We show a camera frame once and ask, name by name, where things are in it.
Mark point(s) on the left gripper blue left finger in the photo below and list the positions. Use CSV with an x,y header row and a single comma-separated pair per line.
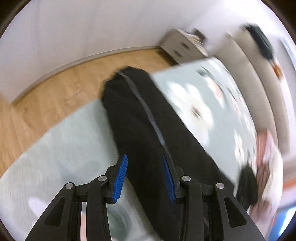
x,y
116,175

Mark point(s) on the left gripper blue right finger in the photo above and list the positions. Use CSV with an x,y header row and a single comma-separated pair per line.
x,y
171,178

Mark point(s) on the black hooded jacket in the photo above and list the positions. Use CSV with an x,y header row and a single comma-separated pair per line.
x,y
189,113

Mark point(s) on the pink folded blanket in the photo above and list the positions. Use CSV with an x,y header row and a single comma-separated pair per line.
x,y
265,145

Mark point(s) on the floral green bed sheet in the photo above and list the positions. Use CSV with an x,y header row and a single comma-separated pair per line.
x,y
58,189

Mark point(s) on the white floral pillow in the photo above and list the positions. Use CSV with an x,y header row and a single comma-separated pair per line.
x,y
273,190

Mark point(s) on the grey bedside table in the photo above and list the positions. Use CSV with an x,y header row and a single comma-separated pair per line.
x,y
180,48

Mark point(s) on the items on bedside table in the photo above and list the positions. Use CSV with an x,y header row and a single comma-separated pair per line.
x,y
196,37

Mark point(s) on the beige padded headboard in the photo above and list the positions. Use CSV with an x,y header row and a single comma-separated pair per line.
x,y
258,84

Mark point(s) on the orange toy on headboard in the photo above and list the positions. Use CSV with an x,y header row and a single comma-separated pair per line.
x,y
277,70

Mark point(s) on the dark green cloth on headboard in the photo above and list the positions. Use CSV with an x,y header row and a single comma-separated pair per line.
x,y
263,43

